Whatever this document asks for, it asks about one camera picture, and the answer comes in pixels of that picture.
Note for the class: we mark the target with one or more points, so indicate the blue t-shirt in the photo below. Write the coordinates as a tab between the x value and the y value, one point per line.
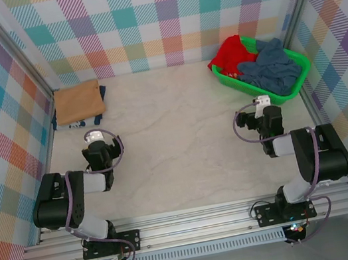
268	73

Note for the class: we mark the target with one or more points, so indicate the navy printed folded t-shirt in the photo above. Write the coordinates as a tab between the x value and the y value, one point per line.
73	124

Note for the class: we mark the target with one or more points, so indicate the green plastic basket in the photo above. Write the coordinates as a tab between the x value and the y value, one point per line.
299	77

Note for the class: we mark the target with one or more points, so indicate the tan folded t-shirt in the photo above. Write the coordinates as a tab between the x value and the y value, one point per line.
78	101

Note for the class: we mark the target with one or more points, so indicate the red t-shirt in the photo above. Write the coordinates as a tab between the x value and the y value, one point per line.
231	56

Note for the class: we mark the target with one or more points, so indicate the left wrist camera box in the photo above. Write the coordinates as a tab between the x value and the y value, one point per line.
95	136

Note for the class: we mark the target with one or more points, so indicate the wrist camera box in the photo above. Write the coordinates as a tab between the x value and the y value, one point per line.
95	136
262	101

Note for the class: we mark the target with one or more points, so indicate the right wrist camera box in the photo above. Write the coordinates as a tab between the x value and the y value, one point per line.
262	101

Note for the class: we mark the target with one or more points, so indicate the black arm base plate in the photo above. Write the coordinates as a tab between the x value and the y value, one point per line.
265	215
131	240

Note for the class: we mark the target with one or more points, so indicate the aluminium mounting rail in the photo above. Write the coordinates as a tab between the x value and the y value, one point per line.
194	224

